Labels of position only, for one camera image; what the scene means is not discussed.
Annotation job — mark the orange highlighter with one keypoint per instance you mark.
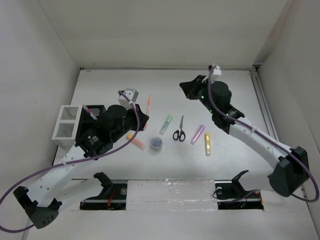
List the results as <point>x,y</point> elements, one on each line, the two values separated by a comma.
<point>135,141</point>

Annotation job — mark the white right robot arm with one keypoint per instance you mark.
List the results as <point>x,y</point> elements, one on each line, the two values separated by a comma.
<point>289,166</point>

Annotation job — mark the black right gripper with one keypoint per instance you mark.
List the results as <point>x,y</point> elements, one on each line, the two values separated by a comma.
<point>190,88</point>

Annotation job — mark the pink red marker pen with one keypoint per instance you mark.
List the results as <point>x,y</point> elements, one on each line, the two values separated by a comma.
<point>88,112</point>

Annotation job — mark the black left rest bracket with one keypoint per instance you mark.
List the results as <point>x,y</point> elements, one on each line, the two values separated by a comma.
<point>112,197</point>

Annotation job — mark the black desk organizer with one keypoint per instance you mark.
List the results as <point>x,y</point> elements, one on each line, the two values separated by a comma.
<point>86,121</point>

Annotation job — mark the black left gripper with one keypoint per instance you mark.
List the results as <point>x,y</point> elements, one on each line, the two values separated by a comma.
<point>133,113</point>

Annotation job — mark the green highlighter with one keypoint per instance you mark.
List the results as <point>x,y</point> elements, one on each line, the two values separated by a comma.
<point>165,125</point>

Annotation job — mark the white desk organizer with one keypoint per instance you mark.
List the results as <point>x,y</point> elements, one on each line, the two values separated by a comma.
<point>66,127</point>

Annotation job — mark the black handled scissors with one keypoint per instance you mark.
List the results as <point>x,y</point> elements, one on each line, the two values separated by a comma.
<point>179,135</point>

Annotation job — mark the yellow highlighter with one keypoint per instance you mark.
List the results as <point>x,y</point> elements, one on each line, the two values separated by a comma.
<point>207,144</point>

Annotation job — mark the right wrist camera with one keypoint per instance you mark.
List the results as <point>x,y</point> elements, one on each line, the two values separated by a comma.
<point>214,71</point>

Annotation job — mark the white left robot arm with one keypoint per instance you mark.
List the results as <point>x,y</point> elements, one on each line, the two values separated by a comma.
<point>43,200</point>

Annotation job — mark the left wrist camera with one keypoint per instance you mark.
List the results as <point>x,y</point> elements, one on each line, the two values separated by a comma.
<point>127,97</point>

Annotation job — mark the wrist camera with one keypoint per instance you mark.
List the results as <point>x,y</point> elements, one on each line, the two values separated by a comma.
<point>214,71</point>
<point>127,97</point>

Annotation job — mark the jar of rubber bands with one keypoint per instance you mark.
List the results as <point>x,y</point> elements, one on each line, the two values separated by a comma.
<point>156,145</point>

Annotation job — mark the orange marker pen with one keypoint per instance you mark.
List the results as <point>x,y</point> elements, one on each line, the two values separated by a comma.
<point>147,110</point>

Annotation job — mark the purple highlighter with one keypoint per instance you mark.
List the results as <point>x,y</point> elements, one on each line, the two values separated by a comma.
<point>197,135</point>

